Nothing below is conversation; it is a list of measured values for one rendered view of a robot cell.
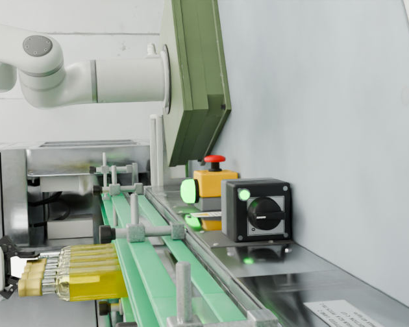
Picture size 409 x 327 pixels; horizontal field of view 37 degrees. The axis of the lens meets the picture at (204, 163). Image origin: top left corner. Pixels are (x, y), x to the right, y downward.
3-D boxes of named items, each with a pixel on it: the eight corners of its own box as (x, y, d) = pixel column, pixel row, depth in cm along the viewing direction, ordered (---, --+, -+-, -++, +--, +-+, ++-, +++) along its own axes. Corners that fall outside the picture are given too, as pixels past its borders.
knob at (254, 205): (279, 228, 83) (287, 233, 79) (247, 230, 82) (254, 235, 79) (278, 195, 82) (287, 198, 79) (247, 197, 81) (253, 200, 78)
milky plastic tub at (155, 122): (180, 191, 177) (150, 193, 175) (179, 113, 175) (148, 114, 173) (191, 198, 160) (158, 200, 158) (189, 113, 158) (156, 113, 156)
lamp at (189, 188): (195, 201, 115) (179, 202, 115) (194, 177, 115) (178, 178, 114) (199, 204, 111) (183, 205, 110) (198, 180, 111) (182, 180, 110)
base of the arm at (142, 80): (160, 65, 146) (95, 67, 143) (163, 28, 135) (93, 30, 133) (167, 119, 138) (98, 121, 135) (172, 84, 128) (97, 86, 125)
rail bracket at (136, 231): (184, 235, 98) (99, 241, 95) (182, 190, 97) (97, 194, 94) (187, 241, 94) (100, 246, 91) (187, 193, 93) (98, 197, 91)
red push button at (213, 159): (202, 172, 115) (202, 154, 115) (223, 172, 116) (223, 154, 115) (206, 174, 111) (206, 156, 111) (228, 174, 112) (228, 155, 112)
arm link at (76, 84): (95, 81, 141) (24, 84, 138) (94, 41, 130) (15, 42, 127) (98, 115, 135) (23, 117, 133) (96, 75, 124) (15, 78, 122)
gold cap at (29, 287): (41, 277, 119) (17, 279, 118) (41, 296, 118) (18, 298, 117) (42, 277, 122) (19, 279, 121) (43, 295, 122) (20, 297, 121)
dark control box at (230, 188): (276, 230, 91) (221, 233, 89) (275, 176, 91) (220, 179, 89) (295, 240, 83) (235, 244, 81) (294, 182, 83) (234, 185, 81)
